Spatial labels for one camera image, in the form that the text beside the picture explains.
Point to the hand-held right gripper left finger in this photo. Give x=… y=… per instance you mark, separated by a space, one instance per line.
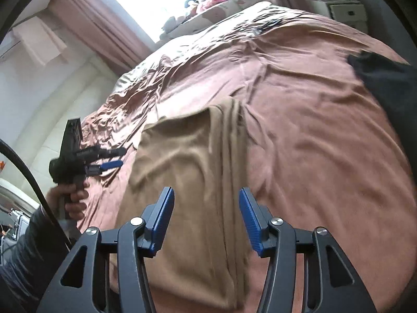
x=164 y=215

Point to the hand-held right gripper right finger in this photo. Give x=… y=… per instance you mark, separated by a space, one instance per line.
x=249 y=215

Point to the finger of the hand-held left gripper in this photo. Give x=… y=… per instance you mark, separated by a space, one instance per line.
x=109 y=165
x=112 y=153

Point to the brown printed T-shirt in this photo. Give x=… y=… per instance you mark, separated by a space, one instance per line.
x=182 y=156

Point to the person's left forearm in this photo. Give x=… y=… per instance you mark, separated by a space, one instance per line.
x=29 y=251

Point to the person's left hand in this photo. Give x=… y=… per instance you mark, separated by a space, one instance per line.
x=52 y=197

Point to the cream chair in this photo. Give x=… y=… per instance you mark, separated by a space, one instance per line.
x=13 y=190

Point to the cream padded headboard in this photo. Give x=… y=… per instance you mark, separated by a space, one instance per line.
x=65 y=97

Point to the pink bed sheet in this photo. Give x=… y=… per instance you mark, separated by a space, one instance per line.
x=309 y=120

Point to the pink hanging cloth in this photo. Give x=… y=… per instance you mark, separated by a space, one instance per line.
x=39 y=39

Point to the white air conditioner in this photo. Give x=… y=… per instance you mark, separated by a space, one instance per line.
x=8 y=49

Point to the cream blanket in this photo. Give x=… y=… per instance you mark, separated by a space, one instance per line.
x=195 y=39

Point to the bright window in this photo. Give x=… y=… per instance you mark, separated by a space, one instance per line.
x=146 y=0

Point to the black cloth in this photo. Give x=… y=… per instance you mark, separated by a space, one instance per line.
x=387 y=78

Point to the white nightstand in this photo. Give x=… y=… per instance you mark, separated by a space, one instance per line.
x=345 y=13

